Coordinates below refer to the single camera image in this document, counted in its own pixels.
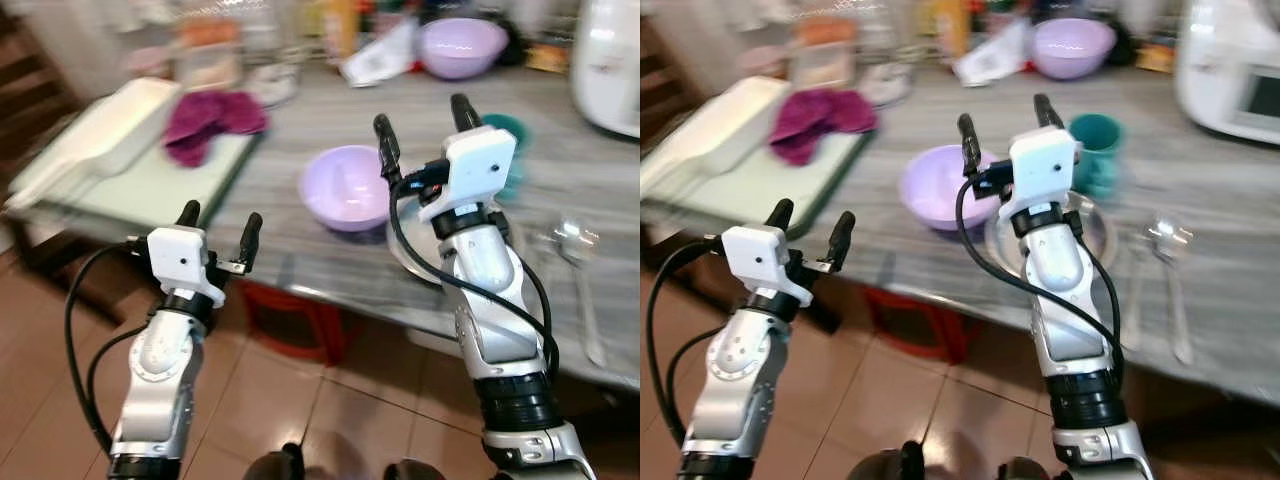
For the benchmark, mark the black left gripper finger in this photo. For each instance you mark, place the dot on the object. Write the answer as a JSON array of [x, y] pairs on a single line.
[[188, 213], [250, 238], [780, 213], [842, 238]]

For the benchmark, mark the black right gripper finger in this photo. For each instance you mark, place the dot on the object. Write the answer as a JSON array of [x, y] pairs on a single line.
[[1047, 110], [388, 145], [465, 112], [968, 142]]

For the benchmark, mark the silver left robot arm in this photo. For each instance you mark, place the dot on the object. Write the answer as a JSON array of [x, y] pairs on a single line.
[[160, 380], [735, 385]]

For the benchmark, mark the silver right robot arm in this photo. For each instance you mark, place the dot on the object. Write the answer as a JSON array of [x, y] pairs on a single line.
[[1060, 270], [490, 270]]

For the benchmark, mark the pale green tray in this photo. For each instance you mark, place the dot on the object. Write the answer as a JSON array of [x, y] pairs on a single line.
[[720, 190], [150, 190]]

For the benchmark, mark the small purple plastic bowl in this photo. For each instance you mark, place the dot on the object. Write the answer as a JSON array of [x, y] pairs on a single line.
[[340, 190], [935, 185]]

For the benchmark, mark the large purple plastic bowl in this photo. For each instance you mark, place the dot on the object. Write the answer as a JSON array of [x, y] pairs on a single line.
[[1072, 48], [462, 50]]

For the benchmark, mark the teal mug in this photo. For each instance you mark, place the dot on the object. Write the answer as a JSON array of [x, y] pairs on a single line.
[[521, 140], [1100, 150]]

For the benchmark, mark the round steel plate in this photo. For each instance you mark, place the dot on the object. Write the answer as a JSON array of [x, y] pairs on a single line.
[[1003, 250], [425, 250]]

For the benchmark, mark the white paper packet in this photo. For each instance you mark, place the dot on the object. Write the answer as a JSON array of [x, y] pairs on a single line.
[[380, 60], [990, 60]]

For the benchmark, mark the magenta cloth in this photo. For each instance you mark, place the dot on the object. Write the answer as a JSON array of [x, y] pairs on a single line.
[[815, 120], [205, 120]]

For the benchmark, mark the red plastic stool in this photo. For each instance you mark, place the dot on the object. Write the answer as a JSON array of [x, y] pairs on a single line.
[[300, 320], [920, 320]]

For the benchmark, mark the clear plastic bag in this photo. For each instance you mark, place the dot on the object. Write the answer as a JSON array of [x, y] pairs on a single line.
[[275, 85], [888, 85]]

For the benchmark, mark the orange snack packet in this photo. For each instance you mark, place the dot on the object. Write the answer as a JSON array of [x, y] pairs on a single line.
[[547, 57], [1157, 58]]

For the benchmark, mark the white plastic tray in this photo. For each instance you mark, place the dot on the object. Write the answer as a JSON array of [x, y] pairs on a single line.
[[100, 130], [710, 130]]

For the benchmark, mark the yellow package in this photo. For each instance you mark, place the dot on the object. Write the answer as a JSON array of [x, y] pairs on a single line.
[[950, 28], [342, 28]]

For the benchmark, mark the white kitchen appliance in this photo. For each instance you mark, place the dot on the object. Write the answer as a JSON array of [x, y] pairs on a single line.
[[610, 70], [1215, 70]]

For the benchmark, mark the steel spoon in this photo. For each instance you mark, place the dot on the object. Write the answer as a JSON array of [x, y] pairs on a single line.
[[1165, 240], [575, 240]]

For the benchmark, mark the clear container with orange label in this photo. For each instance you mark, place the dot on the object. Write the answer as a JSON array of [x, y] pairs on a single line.
[[210, 55], [825, 55]]

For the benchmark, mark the dark wooden furniture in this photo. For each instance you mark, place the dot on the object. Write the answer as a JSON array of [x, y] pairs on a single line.
[[660, 80], [30, 90]]

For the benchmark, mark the black robot left leg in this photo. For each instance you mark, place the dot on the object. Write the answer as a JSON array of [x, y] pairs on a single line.
[[890, 465], [275, 465]]

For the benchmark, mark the black robot leg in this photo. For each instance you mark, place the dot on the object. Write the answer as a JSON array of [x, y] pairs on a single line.
[[415, 470], [1022, 470], [275, 465], [890, 465]]

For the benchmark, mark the black robot right leg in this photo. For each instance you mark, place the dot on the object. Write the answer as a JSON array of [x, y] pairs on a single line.
[[1022, 470], [415, 470]]

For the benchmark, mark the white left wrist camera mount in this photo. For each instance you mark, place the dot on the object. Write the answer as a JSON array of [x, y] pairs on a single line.
[[760, 258], [180, 258]]

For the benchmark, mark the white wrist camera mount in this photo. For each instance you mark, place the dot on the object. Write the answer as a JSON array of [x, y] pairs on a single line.
[[1045, 165], [760, 258], [180, 258], [480, 165]]

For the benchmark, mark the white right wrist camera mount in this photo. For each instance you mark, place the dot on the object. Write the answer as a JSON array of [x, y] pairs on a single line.
[[480, 165], [1045, 165]]

